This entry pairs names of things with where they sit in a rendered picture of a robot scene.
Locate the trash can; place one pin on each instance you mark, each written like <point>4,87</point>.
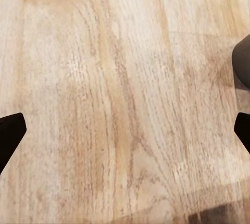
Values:
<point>241,60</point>

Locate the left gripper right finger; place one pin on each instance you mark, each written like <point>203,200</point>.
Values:
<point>242,129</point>

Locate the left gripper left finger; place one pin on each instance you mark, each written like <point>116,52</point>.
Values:
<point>12,131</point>

